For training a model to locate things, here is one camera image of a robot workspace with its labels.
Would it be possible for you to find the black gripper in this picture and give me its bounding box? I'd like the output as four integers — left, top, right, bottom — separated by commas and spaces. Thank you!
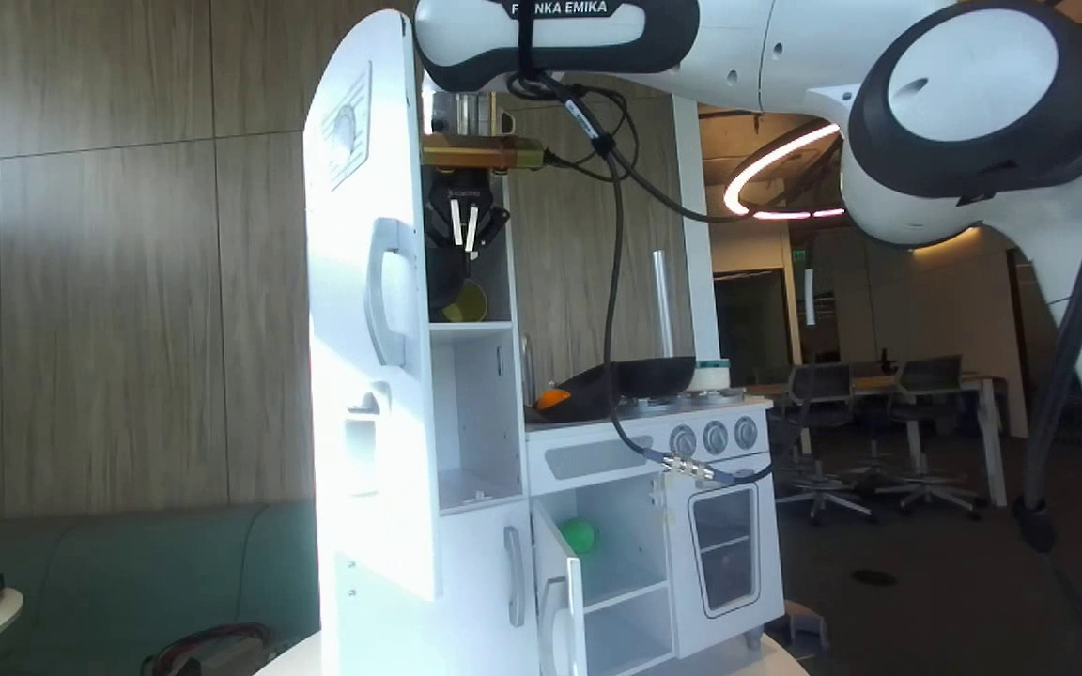
425, 170, 514, 306

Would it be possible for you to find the tall white fridge door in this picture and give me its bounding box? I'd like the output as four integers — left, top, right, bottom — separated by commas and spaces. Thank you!
300, 9, 437, 606

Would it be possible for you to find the small white cabinet door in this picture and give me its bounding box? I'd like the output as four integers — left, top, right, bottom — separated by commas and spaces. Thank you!
528, 498, 590, 676

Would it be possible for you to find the white oven door with window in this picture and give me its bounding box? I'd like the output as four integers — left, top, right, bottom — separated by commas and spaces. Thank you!
662, 451, 785, 657

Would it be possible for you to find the white toy kitchen unit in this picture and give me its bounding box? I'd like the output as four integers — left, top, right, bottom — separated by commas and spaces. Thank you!
310, 71, 789, 676

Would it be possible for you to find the grey vertical pole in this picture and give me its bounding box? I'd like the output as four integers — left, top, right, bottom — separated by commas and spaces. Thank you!
668, 89, 724, 367

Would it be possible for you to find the white pot with teal stripe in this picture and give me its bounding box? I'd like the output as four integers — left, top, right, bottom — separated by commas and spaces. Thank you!
691, 358, 736, 394

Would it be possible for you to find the green toy ball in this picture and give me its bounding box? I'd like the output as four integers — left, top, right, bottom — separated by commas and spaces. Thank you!
558, 518, 602, 558

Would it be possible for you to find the grey office chair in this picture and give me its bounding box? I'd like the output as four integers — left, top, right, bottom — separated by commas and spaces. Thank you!
870, 353, 985, 518
769, 362, 874, 525

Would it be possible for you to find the dark rounded chair back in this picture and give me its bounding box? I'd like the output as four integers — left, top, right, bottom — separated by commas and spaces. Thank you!
137, 619, 278, 676

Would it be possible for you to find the small dark box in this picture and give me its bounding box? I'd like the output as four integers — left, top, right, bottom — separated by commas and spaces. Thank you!
782, 600, 835, 657

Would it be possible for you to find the white office desk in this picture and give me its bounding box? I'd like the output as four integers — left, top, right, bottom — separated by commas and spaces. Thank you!
739, 367, 1013, 512

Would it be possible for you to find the long black cable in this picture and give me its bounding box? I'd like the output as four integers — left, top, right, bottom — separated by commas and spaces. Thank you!
507, 68, 782, 488

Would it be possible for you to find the black velcro cable strap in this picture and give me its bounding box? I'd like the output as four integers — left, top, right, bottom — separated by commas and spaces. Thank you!
511, 0, 546, 83

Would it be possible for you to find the glowing ring ceiling light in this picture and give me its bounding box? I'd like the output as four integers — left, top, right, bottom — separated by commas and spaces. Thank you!
720, 119, 849, 225

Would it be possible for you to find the silver inline cable adapter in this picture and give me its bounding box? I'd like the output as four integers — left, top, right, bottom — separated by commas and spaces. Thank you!
655, 446, 716, 482

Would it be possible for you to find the white cabinet door with handle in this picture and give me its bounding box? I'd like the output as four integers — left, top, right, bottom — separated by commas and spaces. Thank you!
433, 498, 539, 676

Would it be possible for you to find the thick black hose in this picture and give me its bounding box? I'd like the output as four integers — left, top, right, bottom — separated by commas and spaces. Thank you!
1013, 128, 1082, 556

